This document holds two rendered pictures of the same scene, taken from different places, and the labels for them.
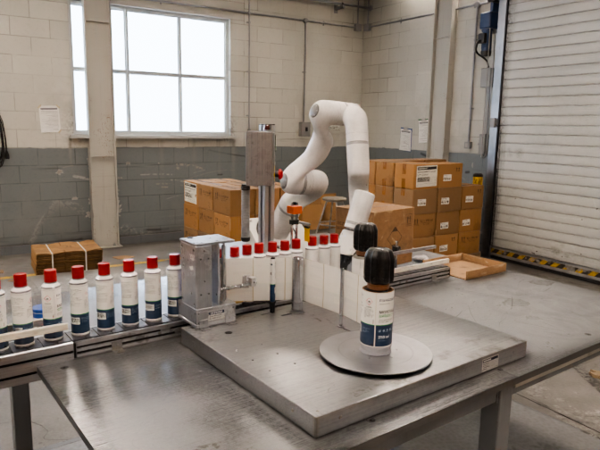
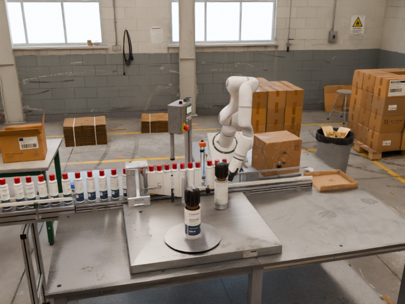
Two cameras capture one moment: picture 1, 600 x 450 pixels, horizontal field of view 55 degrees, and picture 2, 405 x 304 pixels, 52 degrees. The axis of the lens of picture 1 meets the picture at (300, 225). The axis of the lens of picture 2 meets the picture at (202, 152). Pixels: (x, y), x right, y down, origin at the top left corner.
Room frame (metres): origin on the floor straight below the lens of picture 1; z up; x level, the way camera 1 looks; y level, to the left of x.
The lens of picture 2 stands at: (-0.31, -1.05, 2.10)
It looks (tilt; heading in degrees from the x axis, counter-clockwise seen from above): 20 degrees down; 23
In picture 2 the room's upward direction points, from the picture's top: straight up
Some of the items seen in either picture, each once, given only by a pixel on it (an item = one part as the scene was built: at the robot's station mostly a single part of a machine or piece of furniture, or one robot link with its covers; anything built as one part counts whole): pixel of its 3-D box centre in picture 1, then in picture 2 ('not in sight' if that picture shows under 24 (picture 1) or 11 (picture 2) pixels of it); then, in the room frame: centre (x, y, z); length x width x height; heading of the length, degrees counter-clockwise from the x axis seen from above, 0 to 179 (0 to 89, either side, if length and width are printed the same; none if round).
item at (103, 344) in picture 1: (296, 298); (199, 192); (2.08, 0.01, 0.85); 1.65 x 0.11 x 0.05; 127
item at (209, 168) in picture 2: (312, 262); (209, 174); (2.13, -0.05, 0.98); 0.05 x 0.05 x 0.20
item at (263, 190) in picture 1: (266, 212); (188, 144); (2.17, 0.13, 1.16); 0.04 x 0.04 x 0.67; 37
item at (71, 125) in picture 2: not in sight; (85, 131); (4.78, 3.17, 0.16); 0.65 x 0.54 x 0.32; 127
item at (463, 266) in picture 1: (463, 265); (329, 180); (2.68, -0.79, 0.85); 0.30 x 0.26 x 0.04; 127
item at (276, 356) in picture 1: (351, 341); (195, 226); (1.65, -0.16, 0.86); 0.80 x 0.67 x 0.05; 127
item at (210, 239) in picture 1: (206, 239); (136, 164); (1.75, 0.29, 1.14); 0.14 x 0.11 x 0.01; 127
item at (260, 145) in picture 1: (261, 157); (179, 116); (2.08, 0.14, 1.38); 0.17 x 0.10 x 0.19; 2
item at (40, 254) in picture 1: (66, 256); (159, 122); (5.84, 2.44, 0.11); 0.65 x 0.54 x 0.22; 120
